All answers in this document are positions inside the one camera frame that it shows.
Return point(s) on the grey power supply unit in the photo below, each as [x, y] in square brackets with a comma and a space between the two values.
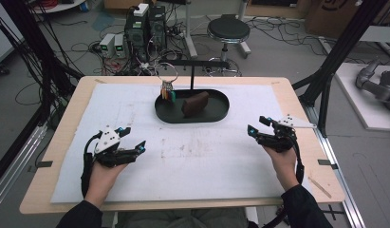
[120, 46]
[107, 44]

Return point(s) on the black metal frame post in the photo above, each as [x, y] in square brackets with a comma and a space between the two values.
[338, 53]

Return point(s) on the black oval tray with hanger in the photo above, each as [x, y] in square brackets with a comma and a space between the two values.
[211, 109]

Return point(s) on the person's left hand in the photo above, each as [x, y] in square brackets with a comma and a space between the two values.
[102, 179]

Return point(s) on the black round stool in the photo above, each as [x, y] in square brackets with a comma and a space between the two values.
[228, 30]

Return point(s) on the white foam mat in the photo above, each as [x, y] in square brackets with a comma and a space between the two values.
[199, 177]

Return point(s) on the cardboard box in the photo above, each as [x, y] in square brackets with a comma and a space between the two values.
[335, 15]

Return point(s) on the black computer tower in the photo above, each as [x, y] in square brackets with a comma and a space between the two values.
[136, 34]
[157, 27]

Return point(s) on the person's right hand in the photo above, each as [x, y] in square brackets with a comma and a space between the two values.
[284, 166]

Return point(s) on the white desk leg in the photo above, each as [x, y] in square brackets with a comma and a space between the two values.
[190, 34]
[243, 44]

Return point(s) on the white box on tower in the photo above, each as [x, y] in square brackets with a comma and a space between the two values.
[141, 9]

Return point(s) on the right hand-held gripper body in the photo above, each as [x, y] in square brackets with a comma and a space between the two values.
[279, 139]

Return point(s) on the brown zip pouch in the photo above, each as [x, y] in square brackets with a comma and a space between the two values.
[195, 103]

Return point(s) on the person's lap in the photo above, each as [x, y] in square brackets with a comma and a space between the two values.
[183, 218]

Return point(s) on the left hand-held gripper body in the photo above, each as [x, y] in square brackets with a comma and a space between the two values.
[108, 148]

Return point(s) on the white platform board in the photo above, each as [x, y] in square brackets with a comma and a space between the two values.
[354, 101]

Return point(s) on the aluminium rail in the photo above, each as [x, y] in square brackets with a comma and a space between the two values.
[336, 177]
[15, 161]

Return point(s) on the black tape strip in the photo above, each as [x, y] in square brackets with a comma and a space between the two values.
[44, 164]
[327, 163]

